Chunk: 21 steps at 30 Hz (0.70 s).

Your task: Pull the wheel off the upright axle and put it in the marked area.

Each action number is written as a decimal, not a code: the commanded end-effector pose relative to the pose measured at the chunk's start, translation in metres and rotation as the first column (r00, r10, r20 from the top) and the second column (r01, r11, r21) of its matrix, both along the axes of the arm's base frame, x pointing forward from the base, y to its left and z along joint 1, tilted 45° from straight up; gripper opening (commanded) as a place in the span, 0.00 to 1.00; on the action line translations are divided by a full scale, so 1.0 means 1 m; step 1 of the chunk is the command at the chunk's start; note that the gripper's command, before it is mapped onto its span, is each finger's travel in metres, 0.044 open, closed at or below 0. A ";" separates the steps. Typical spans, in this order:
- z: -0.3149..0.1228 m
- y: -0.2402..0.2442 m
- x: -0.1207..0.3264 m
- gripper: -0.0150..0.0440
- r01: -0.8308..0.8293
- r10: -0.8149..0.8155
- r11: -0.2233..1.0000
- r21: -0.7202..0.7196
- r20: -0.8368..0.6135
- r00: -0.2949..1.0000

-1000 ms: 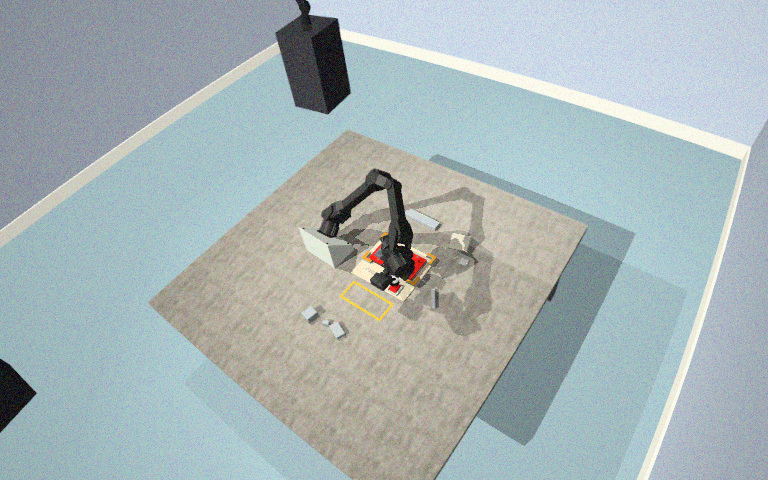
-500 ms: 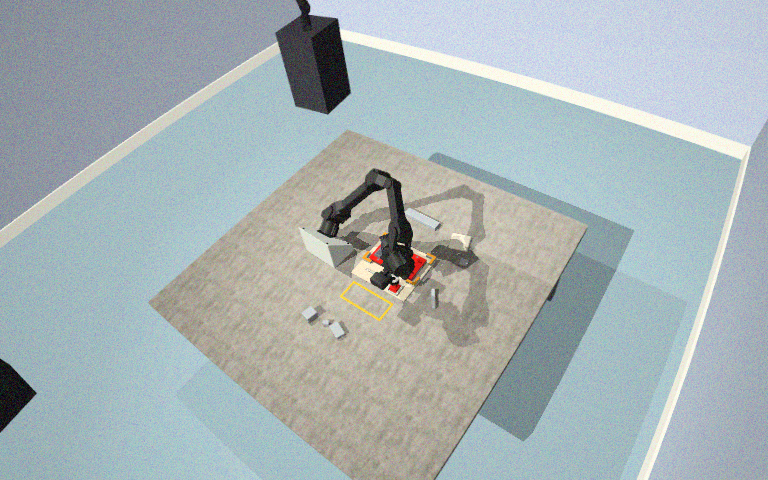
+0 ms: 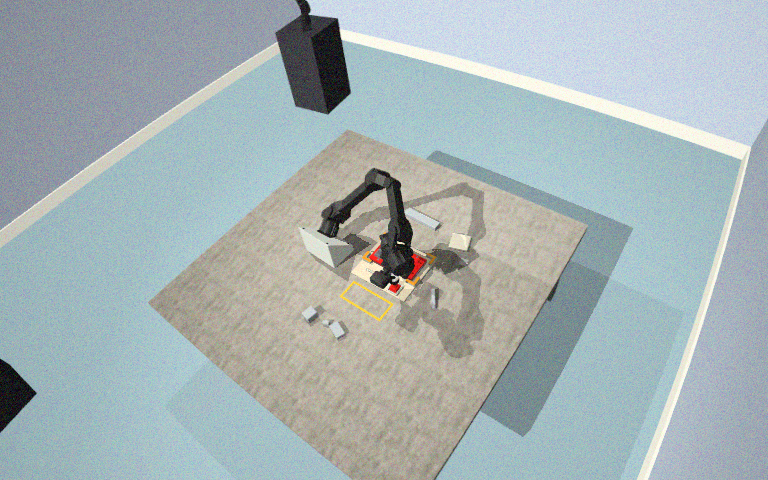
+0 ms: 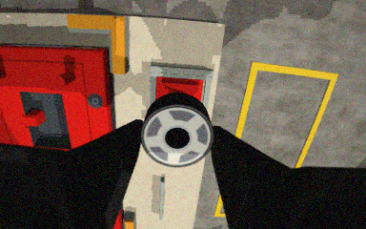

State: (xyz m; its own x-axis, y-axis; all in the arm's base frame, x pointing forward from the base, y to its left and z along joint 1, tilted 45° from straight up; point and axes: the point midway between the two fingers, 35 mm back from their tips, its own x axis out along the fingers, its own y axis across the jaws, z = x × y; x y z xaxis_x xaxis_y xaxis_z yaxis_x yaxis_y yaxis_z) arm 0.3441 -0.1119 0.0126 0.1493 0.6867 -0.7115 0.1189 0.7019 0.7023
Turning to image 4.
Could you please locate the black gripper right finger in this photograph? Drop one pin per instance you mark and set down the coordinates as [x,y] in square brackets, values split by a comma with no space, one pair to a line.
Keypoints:
[259,192]

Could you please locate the black tyre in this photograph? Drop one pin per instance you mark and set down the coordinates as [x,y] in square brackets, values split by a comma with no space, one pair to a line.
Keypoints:
[177,110]

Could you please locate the yellow rectangular outline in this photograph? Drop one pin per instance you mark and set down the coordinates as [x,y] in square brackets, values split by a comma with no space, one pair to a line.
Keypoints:
[247,98]

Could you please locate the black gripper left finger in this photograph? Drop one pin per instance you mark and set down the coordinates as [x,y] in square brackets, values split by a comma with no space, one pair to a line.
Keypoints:
[85,185]

